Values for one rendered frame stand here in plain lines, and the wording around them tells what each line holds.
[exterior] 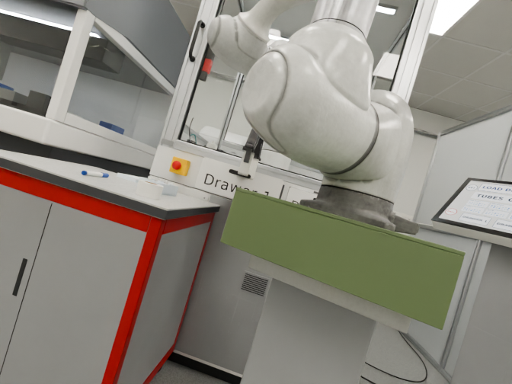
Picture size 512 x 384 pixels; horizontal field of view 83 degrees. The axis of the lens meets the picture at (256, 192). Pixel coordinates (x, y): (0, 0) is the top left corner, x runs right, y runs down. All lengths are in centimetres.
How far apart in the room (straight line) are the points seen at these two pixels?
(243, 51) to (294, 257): 57
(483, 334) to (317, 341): 91
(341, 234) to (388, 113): 26
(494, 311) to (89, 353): 131
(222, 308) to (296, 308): 84
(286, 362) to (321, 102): 46
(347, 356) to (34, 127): 133
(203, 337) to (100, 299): 70
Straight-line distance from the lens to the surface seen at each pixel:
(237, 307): 139
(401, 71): 150
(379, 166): 58
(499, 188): 151
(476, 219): 137
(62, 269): 92
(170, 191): 109
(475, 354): 144
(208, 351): 149
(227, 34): 83
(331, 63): 47
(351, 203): 58
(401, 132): 62
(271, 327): 62
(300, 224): 47
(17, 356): 107
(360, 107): 51
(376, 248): 45
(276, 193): 98
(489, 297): 141
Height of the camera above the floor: 86
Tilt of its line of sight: level
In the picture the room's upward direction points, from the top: 17 degrees clockwise
